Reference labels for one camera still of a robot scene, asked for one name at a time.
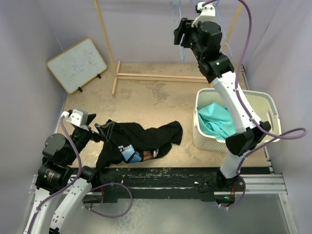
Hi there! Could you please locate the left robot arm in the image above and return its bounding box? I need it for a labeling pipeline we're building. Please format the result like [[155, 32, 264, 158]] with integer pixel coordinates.
[[24, 109, 115, 234]]

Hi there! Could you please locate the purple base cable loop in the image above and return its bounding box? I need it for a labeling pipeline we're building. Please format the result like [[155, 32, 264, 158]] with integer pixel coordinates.
[[81, 182, 134, 218]]

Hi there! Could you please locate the black t shirt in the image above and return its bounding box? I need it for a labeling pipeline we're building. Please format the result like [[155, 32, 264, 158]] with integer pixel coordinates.
[[96, 121, 183, 170]]

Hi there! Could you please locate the small whiteboard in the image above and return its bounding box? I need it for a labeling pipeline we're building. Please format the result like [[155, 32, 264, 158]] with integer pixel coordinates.
[[46, 38, 107, 94]]

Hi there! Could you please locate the blue hanger of black shirt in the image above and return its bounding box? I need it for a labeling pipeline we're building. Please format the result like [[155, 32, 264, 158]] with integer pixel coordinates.
[[170, 0, 186, 61]]

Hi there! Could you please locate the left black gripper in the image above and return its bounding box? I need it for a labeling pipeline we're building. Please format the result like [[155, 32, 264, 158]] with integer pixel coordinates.
[[65, 113, 114, 164]]

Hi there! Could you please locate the light blue wire hanger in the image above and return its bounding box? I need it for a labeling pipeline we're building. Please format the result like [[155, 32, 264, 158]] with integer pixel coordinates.
[[214, 0, 233, 58]]

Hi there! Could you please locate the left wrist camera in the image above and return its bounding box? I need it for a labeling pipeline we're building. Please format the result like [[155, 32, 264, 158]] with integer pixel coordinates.
[[61, 109, 88, 131]]

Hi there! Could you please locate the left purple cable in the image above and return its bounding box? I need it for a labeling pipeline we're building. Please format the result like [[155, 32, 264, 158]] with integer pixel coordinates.
[[26, 114, 83, 232]]

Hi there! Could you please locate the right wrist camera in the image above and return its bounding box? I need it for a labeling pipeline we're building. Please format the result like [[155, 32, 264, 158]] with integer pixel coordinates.
[[191, 2, 215, 27]]

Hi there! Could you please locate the wooden clothes rack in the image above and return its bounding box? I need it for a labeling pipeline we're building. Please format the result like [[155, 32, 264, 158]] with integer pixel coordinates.
[[93, 0, 247, 96]]

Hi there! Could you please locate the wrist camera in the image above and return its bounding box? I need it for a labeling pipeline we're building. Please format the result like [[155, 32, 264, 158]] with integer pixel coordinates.
[[61, 109, 88, 131], [191, 2, 215, 27]]

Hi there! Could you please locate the white laundry basket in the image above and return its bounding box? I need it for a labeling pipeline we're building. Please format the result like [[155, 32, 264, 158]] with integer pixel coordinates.
[[193, 88, 281, 153]]

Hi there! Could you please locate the teal t shirt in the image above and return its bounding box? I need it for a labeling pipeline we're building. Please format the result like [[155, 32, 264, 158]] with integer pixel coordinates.
[[197, 102, 236, 140]]

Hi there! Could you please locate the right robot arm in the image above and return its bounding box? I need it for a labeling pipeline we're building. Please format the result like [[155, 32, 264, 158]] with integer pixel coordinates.
[[174, 18, 271, 191]]

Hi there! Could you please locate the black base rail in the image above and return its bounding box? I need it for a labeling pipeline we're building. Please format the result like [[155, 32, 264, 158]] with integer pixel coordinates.
[[87, 168, 246, 203]]

